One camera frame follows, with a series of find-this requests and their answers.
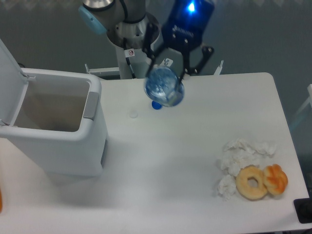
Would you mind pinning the white bottle cap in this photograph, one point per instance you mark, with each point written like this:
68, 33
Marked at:
133, 114

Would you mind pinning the large crumpled white tissue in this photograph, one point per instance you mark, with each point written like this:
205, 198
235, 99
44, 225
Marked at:
241, 153

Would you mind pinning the white trash can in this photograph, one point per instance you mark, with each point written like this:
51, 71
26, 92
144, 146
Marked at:
54, 117

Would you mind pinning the orange glazed twisted bun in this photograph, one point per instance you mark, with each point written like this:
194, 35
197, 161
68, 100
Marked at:
275, 179

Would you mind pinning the blue bottle cap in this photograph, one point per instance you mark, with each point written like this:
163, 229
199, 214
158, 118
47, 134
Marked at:
156, 105

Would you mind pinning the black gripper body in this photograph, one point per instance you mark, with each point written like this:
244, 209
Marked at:
187, 21

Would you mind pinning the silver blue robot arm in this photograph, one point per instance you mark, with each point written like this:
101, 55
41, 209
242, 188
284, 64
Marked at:
102, 15

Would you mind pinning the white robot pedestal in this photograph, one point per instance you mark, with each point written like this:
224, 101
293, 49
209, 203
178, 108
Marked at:
127, 39

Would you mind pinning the plain ring donut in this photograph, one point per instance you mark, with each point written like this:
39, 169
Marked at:
243, 186

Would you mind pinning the black device at edge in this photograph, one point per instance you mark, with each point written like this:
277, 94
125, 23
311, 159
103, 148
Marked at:
303, 208

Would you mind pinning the white metal base frame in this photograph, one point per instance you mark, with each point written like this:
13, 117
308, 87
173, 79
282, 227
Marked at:
116, 73

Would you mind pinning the white furniture at right edge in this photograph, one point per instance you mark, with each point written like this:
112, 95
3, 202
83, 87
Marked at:
303, 111

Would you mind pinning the small crumpled white tissue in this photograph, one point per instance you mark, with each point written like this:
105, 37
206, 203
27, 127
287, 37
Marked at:
226, 187

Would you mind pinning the orange object at edge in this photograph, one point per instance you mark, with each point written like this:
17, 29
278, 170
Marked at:
1, 202

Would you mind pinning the blue plastic bottle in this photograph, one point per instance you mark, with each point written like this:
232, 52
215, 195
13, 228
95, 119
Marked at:
162, 85

